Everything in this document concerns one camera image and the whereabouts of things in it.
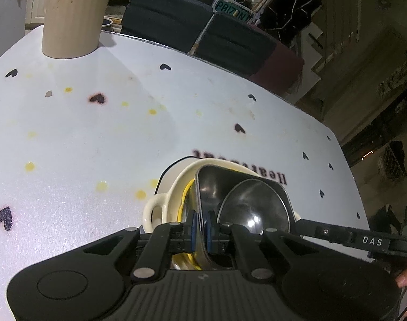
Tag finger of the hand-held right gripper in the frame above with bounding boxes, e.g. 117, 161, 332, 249
295, 218, 349, 244

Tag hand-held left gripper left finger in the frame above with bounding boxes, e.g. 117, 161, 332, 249
83, 208, 198, 281

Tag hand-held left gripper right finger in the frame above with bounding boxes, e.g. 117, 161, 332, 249
204, 210, 328, 280

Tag floral bowl with yellow rim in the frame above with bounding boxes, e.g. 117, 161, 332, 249
172, 179, 202, 271

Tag large steel rectangular tray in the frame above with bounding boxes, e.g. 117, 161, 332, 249
193, 165, 293, 270

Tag cream two-handled bowl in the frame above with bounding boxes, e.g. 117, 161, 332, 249
142, 159, 303, 238

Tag steel heart-shaped bowl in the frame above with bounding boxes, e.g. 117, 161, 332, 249
217, 178, 291, 236

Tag white square plate black rim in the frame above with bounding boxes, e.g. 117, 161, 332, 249
153, 155, 199, 198

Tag maroon chair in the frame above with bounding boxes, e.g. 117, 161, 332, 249
250, 38, 305, 99

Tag white foam board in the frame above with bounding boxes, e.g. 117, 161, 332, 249
304, 30, 326, 74

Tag dark chair backs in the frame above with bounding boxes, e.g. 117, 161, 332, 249
121, 0, 215, 54

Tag green sign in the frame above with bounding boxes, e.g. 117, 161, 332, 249
213, 1, 251, 24

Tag beige fluted cylindrical container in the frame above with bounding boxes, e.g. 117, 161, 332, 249
42, 0, 111, 60

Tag wire basket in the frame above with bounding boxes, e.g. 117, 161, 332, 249
379, 140, 407, 182

